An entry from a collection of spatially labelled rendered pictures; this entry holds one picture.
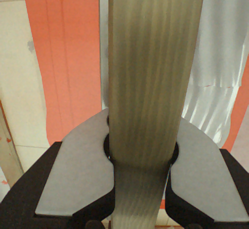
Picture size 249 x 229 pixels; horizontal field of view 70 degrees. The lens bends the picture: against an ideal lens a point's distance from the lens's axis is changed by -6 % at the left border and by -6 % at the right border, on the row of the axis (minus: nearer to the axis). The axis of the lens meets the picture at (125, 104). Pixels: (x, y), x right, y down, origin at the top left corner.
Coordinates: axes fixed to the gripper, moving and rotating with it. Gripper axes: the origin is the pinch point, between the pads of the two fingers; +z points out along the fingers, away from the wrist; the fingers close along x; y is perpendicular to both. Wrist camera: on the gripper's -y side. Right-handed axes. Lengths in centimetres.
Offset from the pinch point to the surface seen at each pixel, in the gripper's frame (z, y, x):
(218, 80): 5.5, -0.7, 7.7
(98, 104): 6.1, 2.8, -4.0
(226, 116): 5.8, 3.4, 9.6
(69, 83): 6.1, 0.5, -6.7
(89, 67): 6.1, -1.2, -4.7
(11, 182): 3.3, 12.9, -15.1
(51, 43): 6.1, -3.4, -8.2
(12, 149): 5.4, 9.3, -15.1
